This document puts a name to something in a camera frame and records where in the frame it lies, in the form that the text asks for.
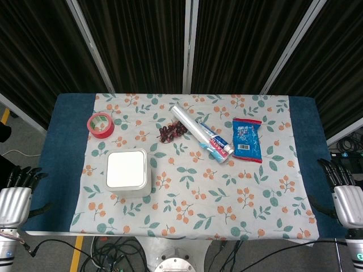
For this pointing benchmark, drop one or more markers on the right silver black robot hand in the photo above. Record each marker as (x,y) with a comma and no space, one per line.
(347,198)

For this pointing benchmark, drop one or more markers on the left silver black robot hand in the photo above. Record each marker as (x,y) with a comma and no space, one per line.
(14,198)

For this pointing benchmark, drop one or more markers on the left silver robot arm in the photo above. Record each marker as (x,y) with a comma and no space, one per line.
(7,246)

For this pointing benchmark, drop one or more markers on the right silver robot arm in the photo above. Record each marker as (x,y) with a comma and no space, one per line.
(355,249)

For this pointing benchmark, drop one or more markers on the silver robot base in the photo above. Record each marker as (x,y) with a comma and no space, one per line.
(173,259)

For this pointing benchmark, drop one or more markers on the floral tablecloth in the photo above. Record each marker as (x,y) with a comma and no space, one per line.
(193,181)

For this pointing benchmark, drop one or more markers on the blue table cover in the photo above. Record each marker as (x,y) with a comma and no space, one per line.
(61,158)

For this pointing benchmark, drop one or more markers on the red tape roll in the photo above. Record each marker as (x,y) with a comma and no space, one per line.
(100,125)

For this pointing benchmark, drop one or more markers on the blue snack packet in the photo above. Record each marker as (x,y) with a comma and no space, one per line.
(247,140)

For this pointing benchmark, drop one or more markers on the white square lidded box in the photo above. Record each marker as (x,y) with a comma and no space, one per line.
(127,173)

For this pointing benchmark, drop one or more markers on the clear plastic wrap roll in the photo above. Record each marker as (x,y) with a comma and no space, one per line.
(198,134)

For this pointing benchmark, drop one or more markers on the dark red grape bunch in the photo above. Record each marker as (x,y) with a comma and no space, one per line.
(171,131)

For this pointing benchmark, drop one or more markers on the black folding screen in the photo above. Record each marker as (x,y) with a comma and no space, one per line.
(181,42)

